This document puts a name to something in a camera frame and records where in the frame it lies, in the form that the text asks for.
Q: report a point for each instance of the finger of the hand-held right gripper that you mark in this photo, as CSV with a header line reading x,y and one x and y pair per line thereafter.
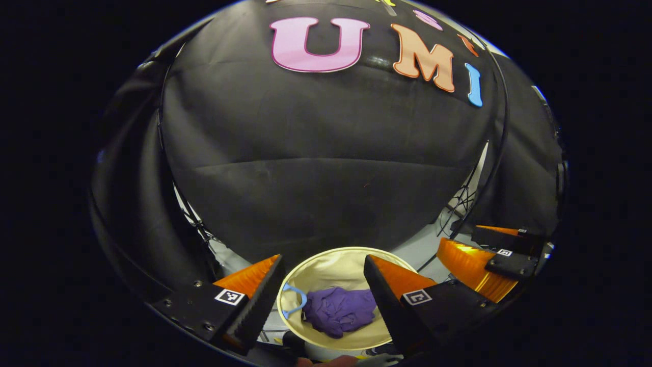
x,y
468,262
504,238

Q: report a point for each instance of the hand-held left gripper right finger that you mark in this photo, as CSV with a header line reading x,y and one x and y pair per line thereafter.
x,y
382,300

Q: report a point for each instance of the beige round laundry hamper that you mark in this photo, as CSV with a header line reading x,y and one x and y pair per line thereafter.
x,y
336,270

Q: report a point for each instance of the black backdrop cloth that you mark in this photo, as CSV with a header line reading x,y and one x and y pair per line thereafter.
x,y
305,142

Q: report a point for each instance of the purple ribbed shirt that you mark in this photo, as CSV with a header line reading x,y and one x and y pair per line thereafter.
x,y
338,311

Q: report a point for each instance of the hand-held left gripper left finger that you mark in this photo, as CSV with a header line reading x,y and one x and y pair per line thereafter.
x,y
262,300

